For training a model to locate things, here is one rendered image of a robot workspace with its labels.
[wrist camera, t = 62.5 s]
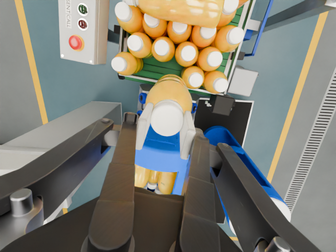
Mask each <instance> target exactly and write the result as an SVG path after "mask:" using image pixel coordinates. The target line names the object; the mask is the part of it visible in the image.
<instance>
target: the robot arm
mask: <svg viewBox="0 0 336 252"><path fill-rule="evenodd" d="M153 107H154V104H153V103H152V102H149V103H147V105H146V107H145V109H144V110H143V112H142V114H141V116H139V115H138V114H136V113H133V112H125V113H124V114H123V121H122V124H121V125H116V124H114V121H113V120H111V119H108V118H101V119H98V120H97V121H95V122H93V123H92V124H90V125H89V126H87V127H85V128H84V129H82V130H81V131H79V132H77V133H76V134H74V135H73V136H71V137H69V138H68V139H66V140H65V141H63V142H61V143H60V144H58V145H57V146H55V147H53V148H52V149H50V150H49V151H47V152H45V153H44V154H42V155H40V156H39V157H37V158H36V159H34V160H32V161H31V162H29V163H28V164H26V165H24V166H23V167H21V168H19V169H17V170H14V171H11V172H9V173H6V174H4V175H1V176H0V252H322V251H321V250H320V249H318V248H317V247H316V246H315V245H314V244H313V243H312V242H311V241H310V240H309V239H308V238H306V237H305V236H304V235H303V234H302V233H301V232H300V231H299V230H298V229H297V228H296V227H295V226H293V225H292V224H291V223H290V222H289V221H288V220H287V218H286V217H285V216H284V214H283V213H282V212H281V211H280V209H279V208H278V207H277V205H276V204H275V203H274V201H273V200H272V199H271V198H270V196H269V195H268V194H267V192H266V191H265V190H264V189H263V187H262V186H261V185H260V183H259V182H258V181H257V180H256V178H255V177H254V176H253V174H252V173H251V172H250V170H249V169H248V168H247V167H246V165H245V164H244V163H243V161H242V160H241V159H240V158H239V156H238V155H237V154H236V152H235V151H234V150H233V149H232V147H231V146H229V145H228V144H226V143H221V142H219V143H218V144H217V146H215V145H212V144H210V140H209V139H208V138H207V137H205V136H204V133H203V131H202V130H201V129H200V128H196V127H195V126H194V122H193V119H192V115H191V112H190V111H188V110H186V111H185V112H184V116H183V126H182V128H181V130H180V131H179V135H180V158H181V159H183V160H187V159H188V158H189V159H188V163H187V166H186V167H187V168H186V173H185V177H184V182H183V187H182V191H181V195H178V194H157V193H154V192H152V191H150V190H147V189H145V188H142V187H138V186H135V172H136V165H135V155H136V150H141V149H142V147H143V144H144V141H145V138H146V135H147V132H148V129H149V126H150V123H151V115H152V112H153ZM111 146H115V150H114V153H113V157H112V160H111V162H110V163H109V165H108V169H107V172H106V176H105V179H104V182H103V186H102V189H101V192H100V196H98V197H96V198H94V199H92V200H90V201H88V202H86V203H84V204H82V205H81V206H79V207H77V208H75V209H73V210H71V211H69V212H67V213H65V214H63V215H61V216H59V217H58V218H56V219H54V220H52V221H50V222H48V223H46V224H44V221H45V220H46V219H47V218H48V217H50V216H51V215H52V213H53V212H54V211H55V210H56V209H57V208H58V207H59V206H60V205H61V204H62V203H63V202H64V200H65V199H66V198H67V197H68V196H69V195H70V194H71V193H72V192H73V190H74V189H75V188H76V187H77V186H78V185H79V184H80V183H81V181H82V180H83V179H84V178H85V177H86V176H87V175H88V174H89V172H90V171H91V170H92V169H93V168H94V167H95V166H96V165H97V163H98V162H99V161H100V160H101V159H102V158H103V157H104V156H105V154H106V153H107V152H108V151H109V150H110V149H111ZM189 155H190V156H189ZM210 173H211V175H212V178H213V180H214V183H215V185H216V188H217V190H218V193H219V195H220V197H221V200H222V202H223V205H224V207H225V210H226V212H227V215H228V217H229V220H230V222H231V224H232V227H233V229H234V232H235V234H236V237H237V239H238V242H239V244H240V246H241V248H242V250H243V251H242V250H241V249H240V248H239V247H238V246H237V245H236V244H235V243H234V242H233V240H232V239H231V238H230V237H229V236H228V235H227V234H226V233H225V232H224V231H223V229H222V228H221V227H220V226H219V225H218V224H217V223H216V210H215V192H214V184H213V183H211V177H210ZM43 224H44V225H43Z"/></svg>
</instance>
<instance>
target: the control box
mask: <svg viewBox="0 0 336 252"><path fill-rule="evenodd" d="M68 3H70V4H68ZM79 5H84V6H86V9H87V12H86V14H81V13H80V12H79V10H78V6H79ZM69 6H70V7H69ZM109 6H110V0H69V1H68V2H67V0H58V13H59V39H60V58H62V59H67V60H72V61H76V62H81V63H86V64H91V65H102V64H106V61H107V43H108V25H109ZM68 7H69V8H68ZM67 8H68V9H67ZM67 11H68V12H67ZM69 11H70V12H69ZM68 20H69V21H68ZM79 20H84V21H85V22H86V25H87V26H86V28H85V29H82V28H80V27H79V25H78V21H79ZM67 23H68V24H67ZM71 36H77V37H79V38H80V40H81V42H82V46H81V48H80V49H78V50H76V49H73V48H71V47H70V45H69V38H70V37H71Z"/></svg>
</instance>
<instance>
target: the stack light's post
mask: <svg viewBox="0 0 336 252"><path fill-rule="evenodd" d="M334 9H336V3H333V2H332V1H331V0H305V1H302V2H300V3H298V4H296V5H294V6H292V7H290V8H287V9H285V10H283V11H281V12H279V13H277V14H275V15H272V16H270V17H268V18H267V20H266V23H265V26H264V29H263V32H266V31H269V30H273V29H276V28H279V27H282V26H285V25H288V24H291V23H294V22H297V21H300V20H303V19H306V18H309V17H312V16H315V15H318V14H321V13H325V12H328V11H331V10H334Z"/></svg>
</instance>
